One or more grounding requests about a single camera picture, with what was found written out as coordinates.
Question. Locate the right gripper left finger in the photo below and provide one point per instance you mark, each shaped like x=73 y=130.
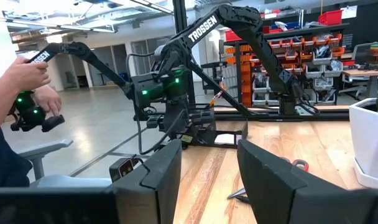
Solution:
x=83 y=208

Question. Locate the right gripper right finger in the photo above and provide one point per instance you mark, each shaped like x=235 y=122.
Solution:
x=301 y=208

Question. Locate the yellow-green sticky note pad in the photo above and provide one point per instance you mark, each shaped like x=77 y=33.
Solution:
x=186 y=138

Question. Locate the pale pink sticky note pad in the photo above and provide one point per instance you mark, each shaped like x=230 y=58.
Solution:
x=224 y=139

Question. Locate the black mesh desk organizer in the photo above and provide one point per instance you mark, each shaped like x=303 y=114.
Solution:
x=242 y=133

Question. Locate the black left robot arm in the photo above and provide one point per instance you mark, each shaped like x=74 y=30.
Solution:
x=204 y=29

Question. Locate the grey office chair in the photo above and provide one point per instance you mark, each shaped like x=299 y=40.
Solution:
x=52 y=180

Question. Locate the person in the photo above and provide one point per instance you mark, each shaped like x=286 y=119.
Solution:
x=5 y=161

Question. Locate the white hexagonal plant pot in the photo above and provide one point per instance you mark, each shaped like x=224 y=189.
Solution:
x=369 y=146

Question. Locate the person's hand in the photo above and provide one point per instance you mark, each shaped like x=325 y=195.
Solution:
x=24 y=74
x=46 y=99

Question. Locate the shelf with orange parts bins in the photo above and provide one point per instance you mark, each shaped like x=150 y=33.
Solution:
x=301 y=56

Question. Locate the wooden desk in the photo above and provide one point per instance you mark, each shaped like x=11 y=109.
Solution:
x=361 y=73

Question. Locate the red storage bin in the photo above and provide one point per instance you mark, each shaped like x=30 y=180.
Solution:
x=330 y=18

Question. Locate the small black table camera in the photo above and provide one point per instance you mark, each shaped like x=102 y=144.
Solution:
x=122 y=169

